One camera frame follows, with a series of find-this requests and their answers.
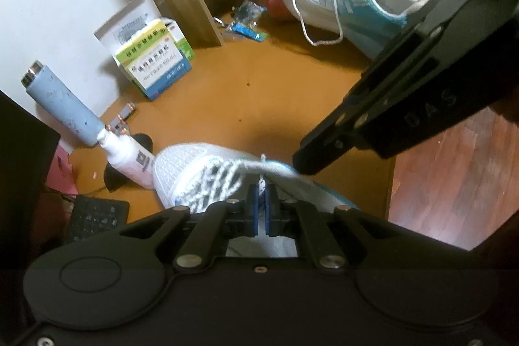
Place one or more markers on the green and white medicine box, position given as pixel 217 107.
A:
pixel 182 42

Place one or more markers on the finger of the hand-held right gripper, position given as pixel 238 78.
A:
pixel 324 151

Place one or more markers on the white open cardboard box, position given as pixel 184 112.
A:
pixel 125 17

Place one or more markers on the light blue thermos bottle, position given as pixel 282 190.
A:
pixel 61 102

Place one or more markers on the blue and white medicine box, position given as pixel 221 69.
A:
pixel 158 74

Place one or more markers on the black computer mouse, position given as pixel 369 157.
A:
pixel 113 177

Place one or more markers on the red apple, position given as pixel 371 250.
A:
pixel 277 5

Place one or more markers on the clear plastic bag blue label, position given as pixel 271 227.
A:
pixel 245 21

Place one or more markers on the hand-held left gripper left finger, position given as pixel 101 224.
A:
pixel 251 210

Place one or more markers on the white and blue sneaker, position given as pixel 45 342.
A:
pixel 182 159
pixel 365 5

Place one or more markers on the pink box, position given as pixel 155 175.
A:
pixel 61 171

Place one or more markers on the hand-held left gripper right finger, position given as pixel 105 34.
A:
pixel 272 210

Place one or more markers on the yellow-green medicine box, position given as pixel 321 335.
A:
pixel 140 44

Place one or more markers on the black keyboard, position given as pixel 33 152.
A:
pixel 95 218

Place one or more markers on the black computer monitor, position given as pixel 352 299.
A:
pixel 24 175

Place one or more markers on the white shoelace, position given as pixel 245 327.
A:
pixel 227 175
pixel 324 43

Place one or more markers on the white lotion bottle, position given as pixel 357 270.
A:
pixel 129 163

